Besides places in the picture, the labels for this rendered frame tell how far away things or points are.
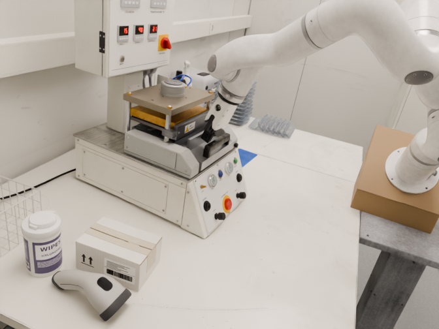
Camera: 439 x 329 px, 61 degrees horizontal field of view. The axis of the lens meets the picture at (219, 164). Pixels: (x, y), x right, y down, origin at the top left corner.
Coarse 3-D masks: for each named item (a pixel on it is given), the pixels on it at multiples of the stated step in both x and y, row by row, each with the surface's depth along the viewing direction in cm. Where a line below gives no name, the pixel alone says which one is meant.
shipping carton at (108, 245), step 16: (96, 224) 98; (112, 224) 100; (80, 240) 92; (96, 240) 93; (112, 240) 94; (128, 240) 95; (144, 240) 96; (160, 240) 97; (80, 256) 93; (96, 256) 91; (112, 256) 89; (128, 256) 90; (144, 256) 91; (96, 272) 93; (112, 272) 91; (128, 272) 90; (144, 272) 92
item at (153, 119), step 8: (136, 112) 118; (144, 112) 116; (152, 112) 117; (160, 112) 118; (184, 112) 122; (192, 112) 123; (200, 112) 125; (136, 120) 119; (144, 120) 118; (152, 120) 116; (160, 120) 114; (176, 120) 114; (184, 120) 117; (160, 128) 115
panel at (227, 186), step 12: (228, 156) 129; (216, 168) 122; (204, 180) 115; (228, 180) 128; (204, 192) 115; (216, 192) 121; (228, 192) 128; (204, 204) 114; (216, 204) 120; (204, 216) 114
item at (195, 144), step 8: (192, 136) 117; (200, 136) 120; (216, 136) 131; (184, 144) 121; (192, 144) 117; (200, 144) 123; (224, 144) 126; (232, 144) 129; (192, 152) 116; (200, 152) 117; (216, 152) 119; (224, 152) 125; (200, 160) 112; (208, 160) 115; (200, 168) 113
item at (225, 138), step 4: (220, 136) 121; (224, 136) 122; (228, 136) 123; (216, 140) 118; (220, 140) 119; (224, 140) 121; (228, 140) 125; (208, 144) 114; (212, 144) 115; (216, 144) 117; (220, 144) 119; (228, 144) 126; (204, 148) 114; (208, 148) 113; (212, 148) 115; (204, 152) 114; (208, 152) 113; (204, 156) 114; (208, 156) 114
